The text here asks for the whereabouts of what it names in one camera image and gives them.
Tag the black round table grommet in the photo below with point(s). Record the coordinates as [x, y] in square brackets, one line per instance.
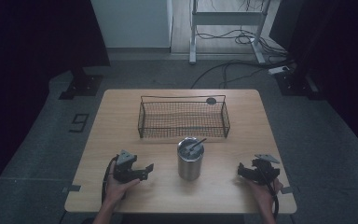
[211, 100]

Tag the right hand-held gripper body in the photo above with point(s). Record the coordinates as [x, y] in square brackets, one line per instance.
[265, 172]

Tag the white power strip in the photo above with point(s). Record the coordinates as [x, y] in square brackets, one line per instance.
[278, 70]

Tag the grey tape piece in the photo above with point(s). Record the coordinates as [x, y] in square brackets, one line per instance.
[72, 188]
[287, 189]

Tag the black stand base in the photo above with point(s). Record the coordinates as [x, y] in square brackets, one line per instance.
[295, 84]
[82, 85]

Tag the black curtain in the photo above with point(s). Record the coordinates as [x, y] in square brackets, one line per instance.
[338, 46]
[28, 62]

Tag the person's left hand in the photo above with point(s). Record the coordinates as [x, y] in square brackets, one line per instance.
[116, 189]

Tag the black straw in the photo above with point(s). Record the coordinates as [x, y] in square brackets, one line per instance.
[199, 143]

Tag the person's right hand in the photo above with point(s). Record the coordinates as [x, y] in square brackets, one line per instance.
[262, 194]

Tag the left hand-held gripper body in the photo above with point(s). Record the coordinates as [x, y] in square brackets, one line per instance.
[125, 168]

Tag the stainless steel tumbler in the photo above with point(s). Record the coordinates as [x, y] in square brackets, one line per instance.
[190, 165]

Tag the white metal desk frame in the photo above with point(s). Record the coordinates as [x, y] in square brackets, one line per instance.
[227, 18]

